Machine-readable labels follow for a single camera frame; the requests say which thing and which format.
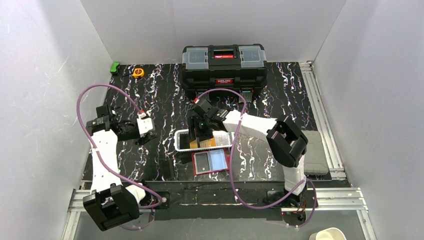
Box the green small object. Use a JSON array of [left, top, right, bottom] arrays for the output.
[[109, 62, 121, 75]]

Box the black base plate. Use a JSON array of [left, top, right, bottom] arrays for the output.
[[115, 180, 299, 222]]

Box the white VIP card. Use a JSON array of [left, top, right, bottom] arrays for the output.
[[212, 131, 234, 148]]

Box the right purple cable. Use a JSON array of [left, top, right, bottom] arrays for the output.
[[194, 88, 318, 229]]

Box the black VIP card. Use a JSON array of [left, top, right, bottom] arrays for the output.
[[194, 152, 210, 174]]

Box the orange tape measure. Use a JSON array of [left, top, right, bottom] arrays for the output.
[[132, 68, 145, 78]]

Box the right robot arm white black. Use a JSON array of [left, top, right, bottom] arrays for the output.
[[187, 99, 308, 207]]

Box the white plastic basket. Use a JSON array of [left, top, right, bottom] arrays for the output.
[[173, 129, 235, 152]]

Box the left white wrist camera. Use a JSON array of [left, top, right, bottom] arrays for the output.
[[136, 111, 155, 138]]

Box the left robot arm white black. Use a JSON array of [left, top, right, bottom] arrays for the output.
[[82, 104, 157, 231]]

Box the white cup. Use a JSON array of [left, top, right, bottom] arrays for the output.
[[309, 227, 346, 240]]

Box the black plastic toolbox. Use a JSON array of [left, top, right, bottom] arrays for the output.
[[179, 43, 268, 102]]

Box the red leather card holder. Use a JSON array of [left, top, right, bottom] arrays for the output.
[[191, 148, 230, 176]]

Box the aluminium rail frame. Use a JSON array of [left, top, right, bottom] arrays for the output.
[[62, 61, 377, 240]]

